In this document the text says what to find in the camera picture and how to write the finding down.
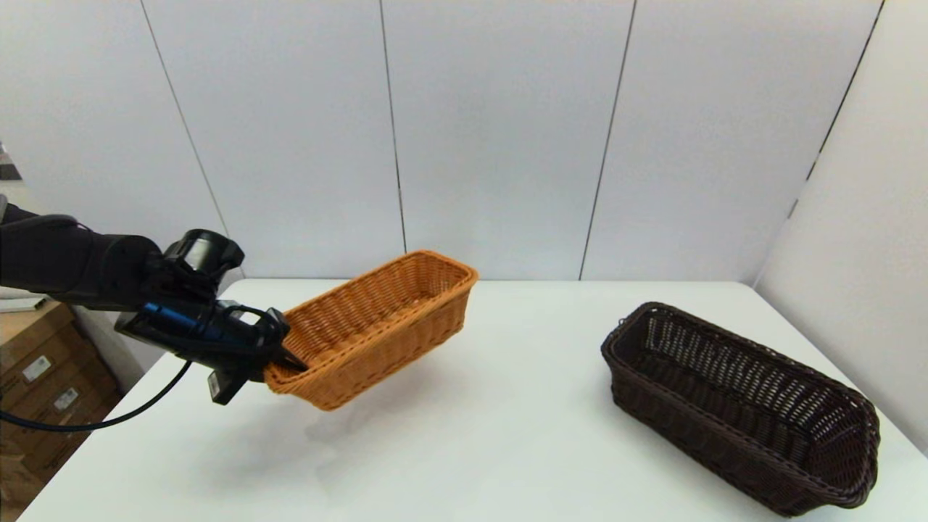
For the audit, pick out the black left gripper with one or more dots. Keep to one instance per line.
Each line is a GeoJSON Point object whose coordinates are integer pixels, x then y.
{"type": "Point", "coordinates": [203, 333]}

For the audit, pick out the orange wicker basket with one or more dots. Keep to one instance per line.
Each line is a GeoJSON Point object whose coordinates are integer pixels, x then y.
{"type": "Point", "coordinates": [377, 341]}

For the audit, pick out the dark brown wicker basket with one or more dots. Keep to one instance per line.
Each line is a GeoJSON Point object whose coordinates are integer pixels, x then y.
{"type": "Point", "coordinates": [696, 428]}

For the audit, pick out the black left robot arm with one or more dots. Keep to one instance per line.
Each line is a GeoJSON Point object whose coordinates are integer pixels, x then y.
{"type": "Point", "coordinates": [72, 261]}

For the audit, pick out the cardboard box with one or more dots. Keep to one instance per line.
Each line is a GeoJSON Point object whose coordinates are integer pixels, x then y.
{"type": "Point", "coordinates": [43, 457]}
{"type": "Point", "coordinates": [29, 333]}
{"type": "Point", "coordinates": [61, 399]}

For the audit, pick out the flat white board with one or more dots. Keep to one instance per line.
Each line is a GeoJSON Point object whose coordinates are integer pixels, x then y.
{"type": "Point", "coordinates": [18, 303]}

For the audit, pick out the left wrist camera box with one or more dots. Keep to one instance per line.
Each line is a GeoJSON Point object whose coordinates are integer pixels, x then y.
{"type": "Point", "coordinates": [225, 386]}

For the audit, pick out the grey wall fixture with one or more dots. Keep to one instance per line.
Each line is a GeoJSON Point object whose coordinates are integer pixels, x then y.
{"type": "Point", "coordinates": [7, 170]}

